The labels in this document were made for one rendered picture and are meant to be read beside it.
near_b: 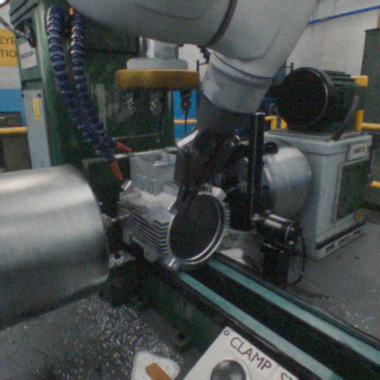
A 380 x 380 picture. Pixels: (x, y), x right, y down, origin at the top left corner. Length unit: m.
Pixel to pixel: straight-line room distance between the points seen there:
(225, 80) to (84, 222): 0.30
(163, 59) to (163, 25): 0.33
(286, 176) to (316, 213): 0.21
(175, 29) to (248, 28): 0.08
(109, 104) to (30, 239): 0.48
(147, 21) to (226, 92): 0.14
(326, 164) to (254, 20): 0.64
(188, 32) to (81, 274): 0.38
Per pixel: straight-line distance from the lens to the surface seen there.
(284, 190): 0.84
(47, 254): 0.51
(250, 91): 0.44
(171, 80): 0.65
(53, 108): 0.83
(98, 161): 0.75
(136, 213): 0.70
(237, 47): 0.40
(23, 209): 0.52
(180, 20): 0.35
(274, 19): 0.40
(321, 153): 0.97
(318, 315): 0.64
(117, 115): 0.90
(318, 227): 1.02
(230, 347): 0.31
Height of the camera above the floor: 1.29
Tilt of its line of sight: 16 degrees down
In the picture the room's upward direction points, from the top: straight up
